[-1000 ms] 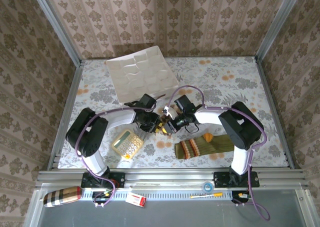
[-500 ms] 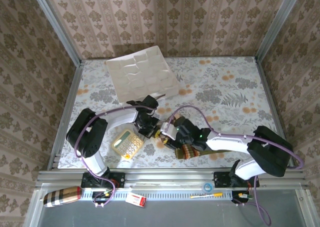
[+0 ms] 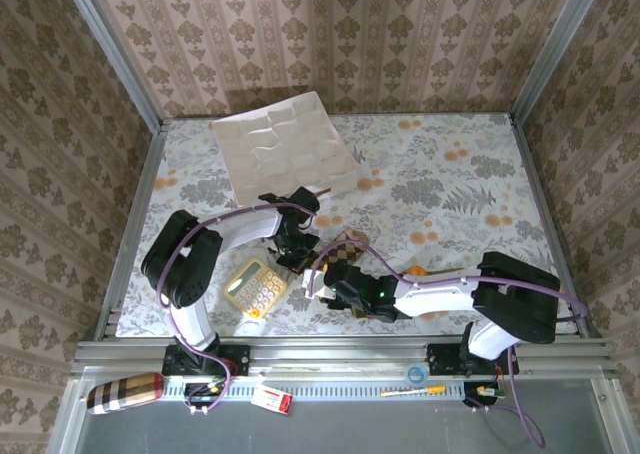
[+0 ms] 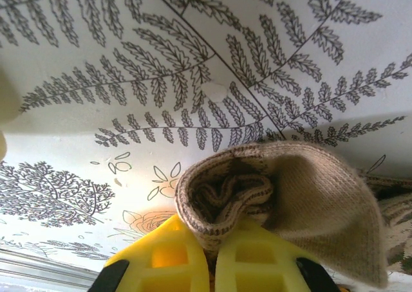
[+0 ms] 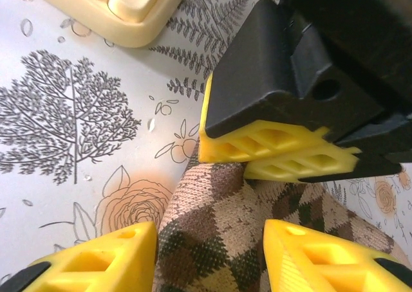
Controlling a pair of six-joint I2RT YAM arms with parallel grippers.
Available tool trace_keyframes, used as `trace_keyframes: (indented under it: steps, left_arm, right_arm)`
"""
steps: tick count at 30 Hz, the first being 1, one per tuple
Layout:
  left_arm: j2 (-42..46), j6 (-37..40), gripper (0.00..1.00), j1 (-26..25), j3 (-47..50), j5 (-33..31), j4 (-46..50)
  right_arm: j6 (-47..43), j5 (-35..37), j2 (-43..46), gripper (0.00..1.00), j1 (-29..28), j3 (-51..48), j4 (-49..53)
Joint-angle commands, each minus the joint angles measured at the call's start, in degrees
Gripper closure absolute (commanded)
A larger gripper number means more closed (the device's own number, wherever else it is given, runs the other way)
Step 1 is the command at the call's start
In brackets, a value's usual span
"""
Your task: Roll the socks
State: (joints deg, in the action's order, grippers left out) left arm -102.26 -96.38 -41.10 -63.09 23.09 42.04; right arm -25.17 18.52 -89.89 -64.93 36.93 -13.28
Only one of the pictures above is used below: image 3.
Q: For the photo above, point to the white divided organizer box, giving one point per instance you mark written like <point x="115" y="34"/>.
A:
<point x="280" y="144"/>

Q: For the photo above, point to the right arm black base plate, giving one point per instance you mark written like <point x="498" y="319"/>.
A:
<point x="442" y="359"/>

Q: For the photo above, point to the yellow white pen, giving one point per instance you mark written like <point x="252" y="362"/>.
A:
<point x="435" y="388"/>

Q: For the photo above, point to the grey metal shelf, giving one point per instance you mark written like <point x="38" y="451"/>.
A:
<point x="350" y="429"/>

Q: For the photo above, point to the aluminium table side rail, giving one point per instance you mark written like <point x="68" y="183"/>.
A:
<point x="148" y="174"/>
<point x="533" y="174"/>

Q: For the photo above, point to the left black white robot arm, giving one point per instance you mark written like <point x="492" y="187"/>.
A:
<point x="180" y="274"/>

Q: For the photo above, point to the brown argyle sock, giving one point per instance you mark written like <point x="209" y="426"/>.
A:
<point x="347" y="254"/>

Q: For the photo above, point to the aluminium corner post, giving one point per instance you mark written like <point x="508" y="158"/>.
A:
<point x="115" y="54"/>
<point x="560" y="49"/>

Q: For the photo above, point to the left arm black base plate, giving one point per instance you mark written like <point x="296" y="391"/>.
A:
<point x="237" y="356"/>

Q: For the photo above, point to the plaid rolled cloth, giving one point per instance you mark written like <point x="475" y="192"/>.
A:
<point x="125" y="393"/>

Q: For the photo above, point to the floral tablecloth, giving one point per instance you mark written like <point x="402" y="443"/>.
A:
<point x="450" y="174"/>

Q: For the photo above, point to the small red white box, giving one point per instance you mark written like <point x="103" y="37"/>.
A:
<point x="272" y="400"/>

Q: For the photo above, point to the blue tape roll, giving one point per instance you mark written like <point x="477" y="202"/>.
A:
<point x="406" y="374"/>

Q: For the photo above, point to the green striped sock orange toe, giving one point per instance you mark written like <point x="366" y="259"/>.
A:
<point x="417" y="270"/>

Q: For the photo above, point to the yellow calculator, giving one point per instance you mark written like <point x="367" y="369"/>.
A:
<point x="257" y="289"/>

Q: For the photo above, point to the long aluminium frame rail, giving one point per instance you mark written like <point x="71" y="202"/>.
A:
<point x="325" y="356"/>

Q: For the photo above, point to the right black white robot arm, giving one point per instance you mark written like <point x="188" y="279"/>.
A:
<point x="520" y="299"/>

